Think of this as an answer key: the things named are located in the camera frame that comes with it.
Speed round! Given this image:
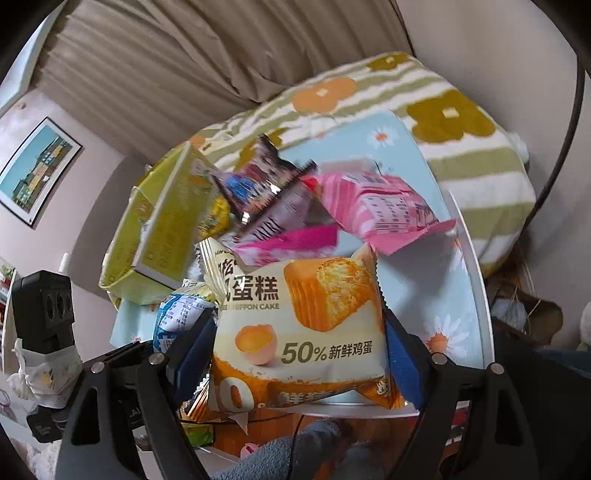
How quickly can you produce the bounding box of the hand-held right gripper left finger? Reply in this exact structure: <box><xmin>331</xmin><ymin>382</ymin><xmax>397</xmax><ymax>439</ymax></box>
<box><xmin>60</xmin><ymin>318</ymin><xmax>219</xmax><ymax>480</ymax></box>

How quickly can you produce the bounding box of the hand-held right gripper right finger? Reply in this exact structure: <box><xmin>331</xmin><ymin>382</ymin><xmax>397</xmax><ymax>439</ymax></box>
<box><xmin>382</xmin><ymin>311</ymin><xmax>533</xmax><ymax>480</ymax></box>

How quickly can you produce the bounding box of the white orange cake packet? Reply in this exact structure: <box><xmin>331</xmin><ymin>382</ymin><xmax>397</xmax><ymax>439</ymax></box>
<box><xmin>196</xmin><ymin>237</ymin><xmax>407</xmax><ymax>435</ymax></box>

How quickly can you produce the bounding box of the yellow-green cardboard box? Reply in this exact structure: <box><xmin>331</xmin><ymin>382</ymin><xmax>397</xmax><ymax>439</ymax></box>
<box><xmin>99</xmin><ymin>141</ymin><xmax>241</xmax><ymax>305</ymax></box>

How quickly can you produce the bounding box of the blue white snack packet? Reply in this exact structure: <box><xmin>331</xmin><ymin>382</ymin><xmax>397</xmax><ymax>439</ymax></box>
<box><xmin>154</xmin><ymin>279</ymin><xmax>220</xmax><ymax>356</ymax></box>

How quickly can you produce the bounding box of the white printed cloth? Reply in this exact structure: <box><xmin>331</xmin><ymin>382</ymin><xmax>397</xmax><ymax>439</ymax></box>
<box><xmin>7</xmin><ymin>339</ymin><xmax>85</xmax><ymax>409</ymax></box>

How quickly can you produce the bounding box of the green snack packet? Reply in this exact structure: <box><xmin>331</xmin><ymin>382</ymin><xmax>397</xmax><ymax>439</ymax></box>
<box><xmin>182</xmin><ymin>422</ymin><xmax>214</xmax><ymax>448</ymax></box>

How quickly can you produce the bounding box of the grey fleece clothing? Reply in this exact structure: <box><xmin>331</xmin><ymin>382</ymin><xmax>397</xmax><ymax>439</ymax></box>
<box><xmin>210</xmin><ymin>419</ymin><xmax>402</xmax><ymax>480</ymax></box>

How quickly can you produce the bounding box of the yellow snack packet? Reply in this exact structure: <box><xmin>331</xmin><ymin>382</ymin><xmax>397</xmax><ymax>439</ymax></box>
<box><xmin>198</xmin><ymin>194</ymin><xmax>232</xmax><ymax>241</ymax></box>

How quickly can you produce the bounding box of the magenta snack packet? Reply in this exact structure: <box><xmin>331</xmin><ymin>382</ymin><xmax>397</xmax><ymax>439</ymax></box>
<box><xmin>233</xmin><ymin>224</ymin><xmax>340</xmax><ymax>268</ymax></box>

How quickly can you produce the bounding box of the dark clothing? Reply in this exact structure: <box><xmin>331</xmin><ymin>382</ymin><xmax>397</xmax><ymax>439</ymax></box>
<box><xmin>492</xmin><ymin>318</ymin><xmax>591</xmax><ymax>462</ymax></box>

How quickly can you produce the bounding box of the brown paper bag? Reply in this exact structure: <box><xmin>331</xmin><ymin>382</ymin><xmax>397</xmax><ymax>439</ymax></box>
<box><xmin>485</xmin><ymin>272</ymin><xmax>564</xmax><ymax>347</ymax></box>

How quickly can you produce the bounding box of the pink striped snack packet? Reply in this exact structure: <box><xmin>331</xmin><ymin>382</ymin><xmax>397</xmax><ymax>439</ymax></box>
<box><xmin>318</xmin><ymin>171</ymin><xmax>458</xmax><ymax>254</ymax></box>

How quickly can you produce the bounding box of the dark purple snack packet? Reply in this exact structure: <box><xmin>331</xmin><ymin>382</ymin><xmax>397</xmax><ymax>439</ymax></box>
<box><xmin>208</xmin><ymin>134</ymin><xmax>319</xmax><ymax>245</ymax></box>

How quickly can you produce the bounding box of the floral striped blanket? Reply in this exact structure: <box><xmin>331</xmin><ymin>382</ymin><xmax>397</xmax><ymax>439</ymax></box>
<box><xmin>187</xmin><ymin>52</ymin><xmax>536</xmax><ymax>278</ymax></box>

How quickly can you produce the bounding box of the daisy print tablecloth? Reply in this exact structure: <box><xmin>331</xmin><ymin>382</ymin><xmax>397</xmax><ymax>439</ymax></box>
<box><xmin>111</xmin><ymin>111</ymin><xmax>490</xmax><ymax>407</ymax></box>

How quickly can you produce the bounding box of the window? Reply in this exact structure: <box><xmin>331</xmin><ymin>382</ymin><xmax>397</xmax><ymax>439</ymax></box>
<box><xmin>0</xmin><ymin>18</ymin><xmax>61</xmax><ymax>116</ymax></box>

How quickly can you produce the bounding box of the beige curtain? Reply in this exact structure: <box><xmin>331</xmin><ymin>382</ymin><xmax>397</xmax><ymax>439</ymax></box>
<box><xmin>34</xmin><ymin>0</ymin><xmax>416</xmax><ymax>167</ymax></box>

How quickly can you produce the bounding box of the black curved pole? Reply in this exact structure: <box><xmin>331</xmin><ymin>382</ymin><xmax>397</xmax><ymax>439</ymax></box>
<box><xmin>522</xmin><ymin>46</ymin><xmax>583</xmax><ymax>224</ymax></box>

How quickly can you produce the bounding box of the thin black cable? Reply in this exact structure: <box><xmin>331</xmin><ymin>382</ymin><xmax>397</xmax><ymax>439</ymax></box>
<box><xmin>284</xmin><ymin>413</ymin><xmax>305</xmax><ymax>480</ymax></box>

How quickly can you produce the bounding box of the framed wall picture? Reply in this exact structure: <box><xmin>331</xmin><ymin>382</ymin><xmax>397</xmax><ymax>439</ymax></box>
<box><xmin>0</xmin><ymin>116</ymin><xmax>84</xmax><ymax>229</ymax></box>

